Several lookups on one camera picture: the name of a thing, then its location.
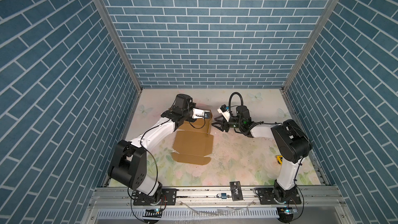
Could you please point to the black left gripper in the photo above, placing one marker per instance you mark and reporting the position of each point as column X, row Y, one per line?
column 190, row 119

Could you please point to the aluminium corner post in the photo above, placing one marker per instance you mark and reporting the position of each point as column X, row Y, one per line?
column 320, row 24
column 102, row 11

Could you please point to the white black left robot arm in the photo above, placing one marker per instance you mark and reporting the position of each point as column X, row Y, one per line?
column 128, row 164

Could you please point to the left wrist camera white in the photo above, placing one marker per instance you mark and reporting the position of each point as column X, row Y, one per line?
column 198, row 114

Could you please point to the white slotted cable duct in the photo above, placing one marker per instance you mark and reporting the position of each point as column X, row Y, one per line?
column 175, row 214

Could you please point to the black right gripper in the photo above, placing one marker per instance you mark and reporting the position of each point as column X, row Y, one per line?
column 223, row 124

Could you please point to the aluminium corner post left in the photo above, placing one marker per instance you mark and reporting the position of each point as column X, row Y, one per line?
column 102, row 11

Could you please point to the yellow tape measure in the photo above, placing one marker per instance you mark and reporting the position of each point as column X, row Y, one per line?
column 279, row 159

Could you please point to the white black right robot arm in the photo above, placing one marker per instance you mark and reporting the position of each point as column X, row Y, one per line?
column 293, row 144

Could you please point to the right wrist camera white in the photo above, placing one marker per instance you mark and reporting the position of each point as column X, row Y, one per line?
column 225, row 112

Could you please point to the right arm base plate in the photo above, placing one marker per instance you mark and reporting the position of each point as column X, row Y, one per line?
column 270, row 195

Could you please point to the controller board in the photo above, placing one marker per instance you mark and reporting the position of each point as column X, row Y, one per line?
column 152, row 213
column 286, row 214

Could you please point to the brown cardboard box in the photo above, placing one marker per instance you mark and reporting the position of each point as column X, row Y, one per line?
column 193, row 143

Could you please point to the aluminium corner post right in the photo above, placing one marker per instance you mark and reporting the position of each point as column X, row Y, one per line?
column 320, row 24

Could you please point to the black VIP card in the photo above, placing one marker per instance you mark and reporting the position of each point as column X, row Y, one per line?
column 236, row 191

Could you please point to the left controller board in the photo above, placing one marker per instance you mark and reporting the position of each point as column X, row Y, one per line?
column 152, row 213

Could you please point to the small padlock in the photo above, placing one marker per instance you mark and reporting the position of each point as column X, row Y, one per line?
column 222, row 196

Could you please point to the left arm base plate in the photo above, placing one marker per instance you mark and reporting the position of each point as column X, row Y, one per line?
column 166, row 197

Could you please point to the right controller board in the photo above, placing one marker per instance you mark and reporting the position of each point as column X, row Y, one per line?
column 286, row 214

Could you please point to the aluminium front rail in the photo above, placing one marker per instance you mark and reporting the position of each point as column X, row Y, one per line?
column 311, row 196

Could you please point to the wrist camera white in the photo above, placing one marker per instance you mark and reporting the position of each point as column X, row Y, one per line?
column 225, row 112
column 198, row 114

